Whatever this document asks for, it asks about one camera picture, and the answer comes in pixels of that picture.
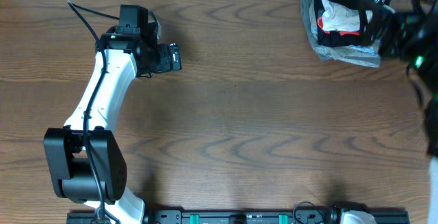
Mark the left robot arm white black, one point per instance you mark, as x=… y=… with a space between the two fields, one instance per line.
x=85 y=162

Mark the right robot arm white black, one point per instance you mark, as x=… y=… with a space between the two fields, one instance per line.
x=425 y=68

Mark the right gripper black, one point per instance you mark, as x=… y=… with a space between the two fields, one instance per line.
x=404 y=29

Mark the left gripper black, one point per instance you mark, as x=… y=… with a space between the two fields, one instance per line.
x=165 y=64

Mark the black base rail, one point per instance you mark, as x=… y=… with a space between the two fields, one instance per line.
x=304 y=212

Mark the pile of clothes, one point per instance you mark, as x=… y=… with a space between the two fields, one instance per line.
x=332 y=46

